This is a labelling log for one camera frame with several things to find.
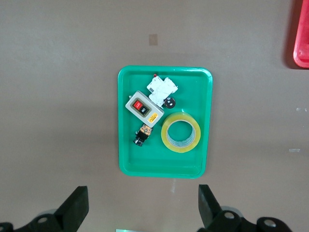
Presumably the grey on-off switch box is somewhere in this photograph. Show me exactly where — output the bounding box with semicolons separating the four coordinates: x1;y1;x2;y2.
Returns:
125;90;165;128

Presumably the green plastic tray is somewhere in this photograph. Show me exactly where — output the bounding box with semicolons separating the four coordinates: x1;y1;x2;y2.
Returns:
117;65;213;179

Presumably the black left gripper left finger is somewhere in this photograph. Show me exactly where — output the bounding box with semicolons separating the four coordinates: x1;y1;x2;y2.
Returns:
0;185;89;232

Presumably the black orange push button switch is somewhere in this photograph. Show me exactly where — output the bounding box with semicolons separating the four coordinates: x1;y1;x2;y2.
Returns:
132;123;154;147

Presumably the red plastic tray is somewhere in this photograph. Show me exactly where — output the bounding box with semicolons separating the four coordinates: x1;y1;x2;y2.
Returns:
293;0;309;69

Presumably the white circuit breaker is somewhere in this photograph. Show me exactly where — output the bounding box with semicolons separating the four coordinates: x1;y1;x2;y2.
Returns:
146;73;179;107

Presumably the black round buzzer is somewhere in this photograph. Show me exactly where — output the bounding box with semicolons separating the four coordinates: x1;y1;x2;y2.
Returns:
163;96;176;109

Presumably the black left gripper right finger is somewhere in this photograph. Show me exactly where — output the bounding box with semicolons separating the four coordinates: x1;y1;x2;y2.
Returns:
197;184;293;232

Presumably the yellowish clear packing tape roll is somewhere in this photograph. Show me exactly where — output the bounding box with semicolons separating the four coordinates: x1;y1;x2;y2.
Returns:
161;110;201;153

